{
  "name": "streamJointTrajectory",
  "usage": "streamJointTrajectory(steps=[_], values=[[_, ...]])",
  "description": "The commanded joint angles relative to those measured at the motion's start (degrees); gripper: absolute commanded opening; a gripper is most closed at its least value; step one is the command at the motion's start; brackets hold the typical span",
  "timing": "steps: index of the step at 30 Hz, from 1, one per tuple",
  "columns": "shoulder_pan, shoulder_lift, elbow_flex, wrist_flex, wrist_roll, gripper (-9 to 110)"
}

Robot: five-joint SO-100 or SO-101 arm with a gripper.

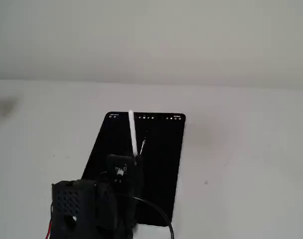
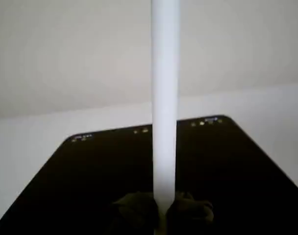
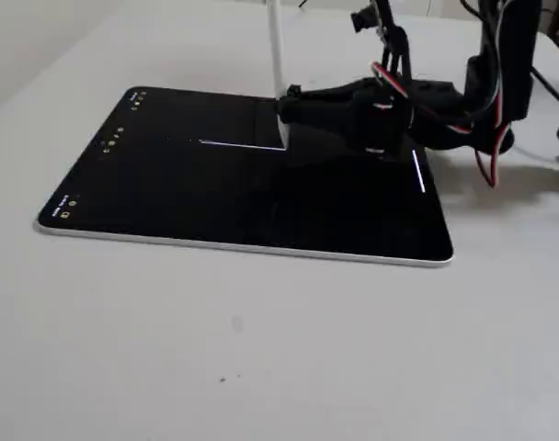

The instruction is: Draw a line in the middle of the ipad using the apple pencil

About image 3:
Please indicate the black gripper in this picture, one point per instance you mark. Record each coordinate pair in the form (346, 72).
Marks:
(327, 111)

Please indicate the black tablet with silver edge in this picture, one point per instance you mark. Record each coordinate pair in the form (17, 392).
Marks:
(215, 197)

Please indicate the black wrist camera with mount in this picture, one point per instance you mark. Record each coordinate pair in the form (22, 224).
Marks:
(364, 19)

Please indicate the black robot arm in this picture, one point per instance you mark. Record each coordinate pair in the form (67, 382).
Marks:
(514, 55)

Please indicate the white stylus pencil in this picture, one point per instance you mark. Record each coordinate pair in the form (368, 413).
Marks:
(275, 55)

